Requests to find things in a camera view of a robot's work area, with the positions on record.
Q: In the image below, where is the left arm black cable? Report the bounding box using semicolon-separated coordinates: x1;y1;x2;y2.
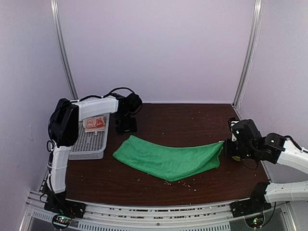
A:
47;87;138;154

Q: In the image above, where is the white perforated plastic basket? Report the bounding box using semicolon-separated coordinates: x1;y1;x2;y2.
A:
68;114;110;160

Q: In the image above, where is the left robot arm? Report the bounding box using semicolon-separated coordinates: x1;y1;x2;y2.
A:
47;93;142;214

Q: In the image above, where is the left aluminium frame post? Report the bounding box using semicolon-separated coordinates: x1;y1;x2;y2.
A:
50;0;78;100

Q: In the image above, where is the right aluminium frame post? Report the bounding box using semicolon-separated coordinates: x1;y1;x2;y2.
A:
232;0;262;110

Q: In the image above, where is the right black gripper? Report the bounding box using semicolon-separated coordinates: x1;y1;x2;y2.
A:
223;138;257;160

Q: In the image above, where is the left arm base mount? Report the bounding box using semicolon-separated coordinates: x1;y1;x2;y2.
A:
44;190;86;231

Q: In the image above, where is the green microfiber towel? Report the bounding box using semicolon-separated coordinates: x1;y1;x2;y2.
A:
113;136;224;182

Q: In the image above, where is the orange bunny pattern towel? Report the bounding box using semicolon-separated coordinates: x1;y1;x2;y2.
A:
83;115;106;133

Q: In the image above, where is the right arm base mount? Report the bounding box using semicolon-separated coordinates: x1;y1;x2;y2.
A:
230;182;276;229

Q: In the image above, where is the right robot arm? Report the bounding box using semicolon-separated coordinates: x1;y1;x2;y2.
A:
224;132;308;213

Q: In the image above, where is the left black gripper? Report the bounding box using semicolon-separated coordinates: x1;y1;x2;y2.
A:
115;112;137;135

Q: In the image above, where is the aluminium frame post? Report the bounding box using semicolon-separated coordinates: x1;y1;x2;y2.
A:
232;0;262;110
50;0;78;100

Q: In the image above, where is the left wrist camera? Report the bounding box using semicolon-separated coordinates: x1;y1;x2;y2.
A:
126;93;143;116

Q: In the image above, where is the green bowl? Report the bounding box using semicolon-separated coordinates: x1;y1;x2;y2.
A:
232;156;242;162

